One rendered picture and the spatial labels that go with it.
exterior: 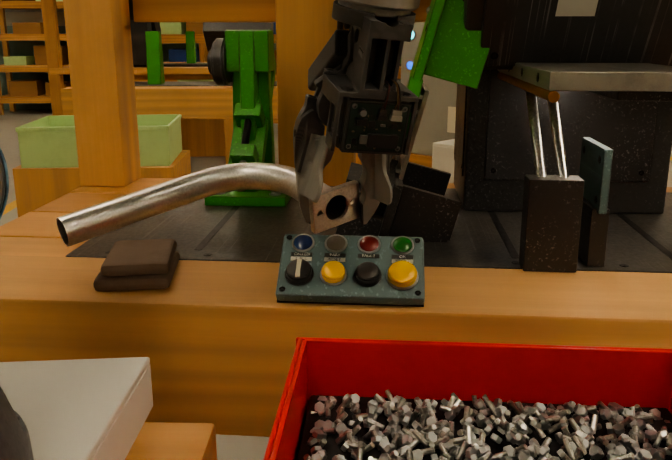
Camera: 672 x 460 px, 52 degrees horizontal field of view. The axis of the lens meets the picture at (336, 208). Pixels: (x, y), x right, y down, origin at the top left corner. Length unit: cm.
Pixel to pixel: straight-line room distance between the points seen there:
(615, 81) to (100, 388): 54
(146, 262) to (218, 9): 72
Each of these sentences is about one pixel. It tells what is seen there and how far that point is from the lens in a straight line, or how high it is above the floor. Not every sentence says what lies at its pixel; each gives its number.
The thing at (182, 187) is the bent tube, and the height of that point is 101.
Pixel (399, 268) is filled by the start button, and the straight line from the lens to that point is 69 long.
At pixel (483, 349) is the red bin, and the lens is 58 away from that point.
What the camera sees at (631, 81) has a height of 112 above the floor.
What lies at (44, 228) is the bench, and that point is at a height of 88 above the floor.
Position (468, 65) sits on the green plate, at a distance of 89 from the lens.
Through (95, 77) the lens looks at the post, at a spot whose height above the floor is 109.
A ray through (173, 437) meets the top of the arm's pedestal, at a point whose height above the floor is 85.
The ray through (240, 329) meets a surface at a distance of 72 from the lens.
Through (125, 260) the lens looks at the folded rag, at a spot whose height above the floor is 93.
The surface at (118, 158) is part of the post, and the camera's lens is 136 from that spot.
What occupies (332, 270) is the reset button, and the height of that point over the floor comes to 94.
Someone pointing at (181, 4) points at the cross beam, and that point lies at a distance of 139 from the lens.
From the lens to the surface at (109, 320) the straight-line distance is 76.
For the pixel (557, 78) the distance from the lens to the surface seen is 71.
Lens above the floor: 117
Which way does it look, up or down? 14 degrees down
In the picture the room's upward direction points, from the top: straight up
